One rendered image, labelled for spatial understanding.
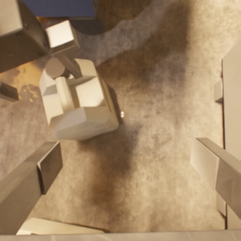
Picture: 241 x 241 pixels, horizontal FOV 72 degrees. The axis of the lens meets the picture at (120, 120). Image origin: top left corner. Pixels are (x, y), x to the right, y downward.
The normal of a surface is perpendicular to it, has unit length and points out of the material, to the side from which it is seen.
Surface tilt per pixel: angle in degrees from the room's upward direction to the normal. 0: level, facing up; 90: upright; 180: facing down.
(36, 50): 90
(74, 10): 90
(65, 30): 0
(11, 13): 0
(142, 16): 0
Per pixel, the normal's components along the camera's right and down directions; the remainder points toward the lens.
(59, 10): -0.11, 0.99
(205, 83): -0.14, -0.15
